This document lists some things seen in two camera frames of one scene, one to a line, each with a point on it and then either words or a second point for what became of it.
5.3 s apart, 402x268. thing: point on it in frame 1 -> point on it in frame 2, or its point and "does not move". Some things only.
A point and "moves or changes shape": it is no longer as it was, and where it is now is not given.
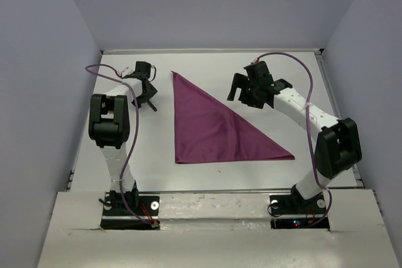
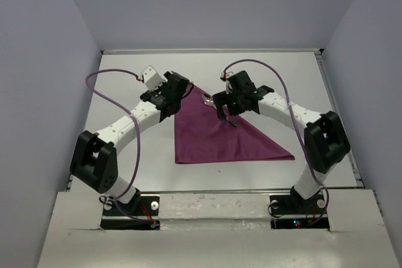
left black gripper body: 146,96 -> 157,90
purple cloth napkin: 204,132 does not move
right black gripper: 240,80 -> 224,98
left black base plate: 117,216 does not move
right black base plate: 293,211 does not move
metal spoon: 149,103 moves or changes shape
